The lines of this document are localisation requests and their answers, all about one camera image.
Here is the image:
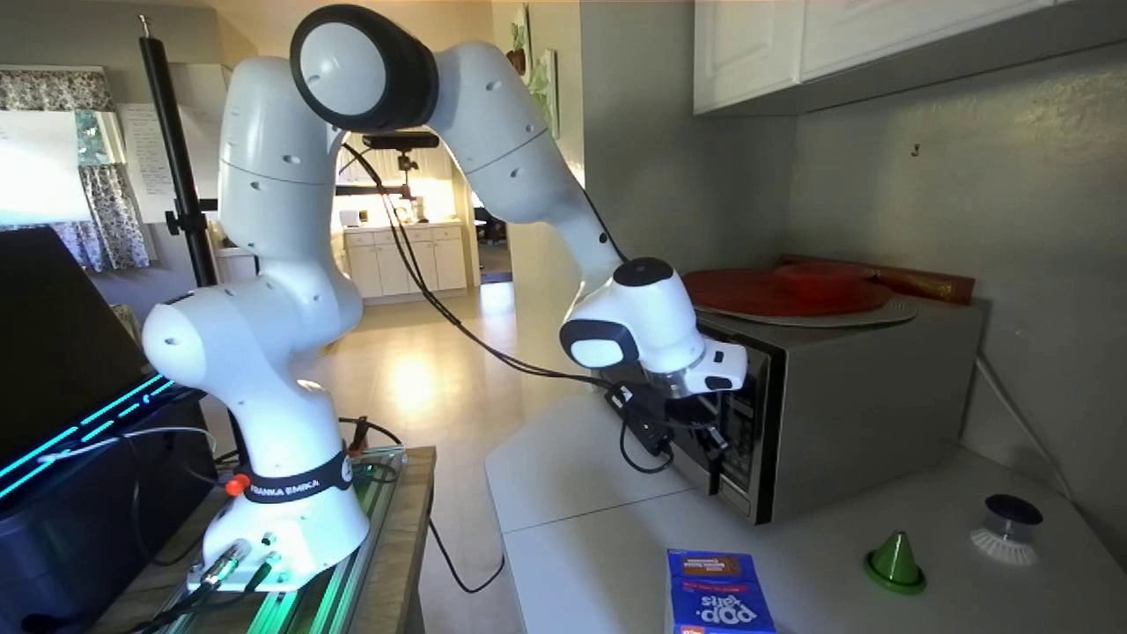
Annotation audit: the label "robot mounting table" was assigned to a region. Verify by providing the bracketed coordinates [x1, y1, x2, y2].
[90, 445, 441, 634]

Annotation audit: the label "red round mat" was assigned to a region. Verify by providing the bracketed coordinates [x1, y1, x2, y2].
[684, 266, 894, 321]

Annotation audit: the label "blue printed box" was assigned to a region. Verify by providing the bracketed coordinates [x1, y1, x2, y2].
[665, 545, 783, 634]

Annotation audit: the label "black floor cable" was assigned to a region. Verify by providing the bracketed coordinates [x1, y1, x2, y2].
[333, 411, 512, 598]

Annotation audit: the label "background kitchen counter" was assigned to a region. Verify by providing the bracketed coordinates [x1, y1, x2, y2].
[333, 220, 478, 300]

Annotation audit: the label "red bowl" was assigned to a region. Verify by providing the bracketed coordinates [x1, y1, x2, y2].
[776, 257, 874, 296]

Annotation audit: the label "wall decoration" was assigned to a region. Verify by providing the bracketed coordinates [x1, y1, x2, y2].
[502, 5, 562, 135]

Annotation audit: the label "black monitor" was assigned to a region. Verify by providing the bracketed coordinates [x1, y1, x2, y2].
[0, 226, 159, 472]

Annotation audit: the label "white wall cabinets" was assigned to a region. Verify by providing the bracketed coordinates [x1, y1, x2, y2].
[689, 0, 1127, 120]

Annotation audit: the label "black camera stand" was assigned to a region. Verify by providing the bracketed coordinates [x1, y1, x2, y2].
[135, 12, 442, 294]

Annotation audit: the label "small jar with dark lid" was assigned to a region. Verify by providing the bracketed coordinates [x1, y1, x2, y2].
[968, 489, 1046, 572]

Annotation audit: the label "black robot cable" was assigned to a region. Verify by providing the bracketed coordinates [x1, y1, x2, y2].
[333, 136, 681, 480]

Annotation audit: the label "white power cord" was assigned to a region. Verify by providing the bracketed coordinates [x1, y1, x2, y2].
[968, 348, 1077, 511]

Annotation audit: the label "stainless steel microwave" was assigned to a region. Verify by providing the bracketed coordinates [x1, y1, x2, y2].
[655, 273, 993, 527]

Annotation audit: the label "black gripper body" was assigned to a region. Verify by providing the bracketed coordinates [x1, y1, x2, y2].
[662, 389, 743, 439]

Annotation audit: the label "green cone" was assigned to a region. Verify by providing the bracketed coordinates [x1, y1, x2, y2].
[863, 527, 928, 596]

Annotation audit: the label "black box with cyan light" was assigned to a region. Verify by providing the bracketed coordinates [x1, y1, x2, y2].
[0, 365, 223, 634]

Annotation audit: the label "patterned curtain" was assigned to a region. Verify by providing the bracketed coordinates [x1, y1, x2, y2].
[0, 66, 155, 277]

